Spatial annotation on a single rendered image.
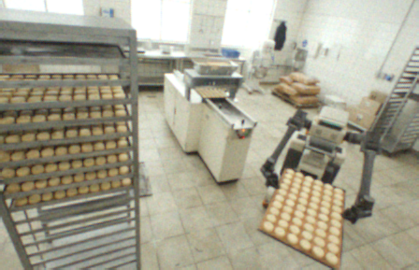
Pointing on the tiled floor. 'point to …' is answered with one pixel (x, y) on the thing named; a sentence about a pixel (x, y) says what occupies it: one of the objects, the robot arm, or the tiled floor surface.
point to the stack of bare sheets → (144, 181)
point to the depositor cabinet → (183, 114)
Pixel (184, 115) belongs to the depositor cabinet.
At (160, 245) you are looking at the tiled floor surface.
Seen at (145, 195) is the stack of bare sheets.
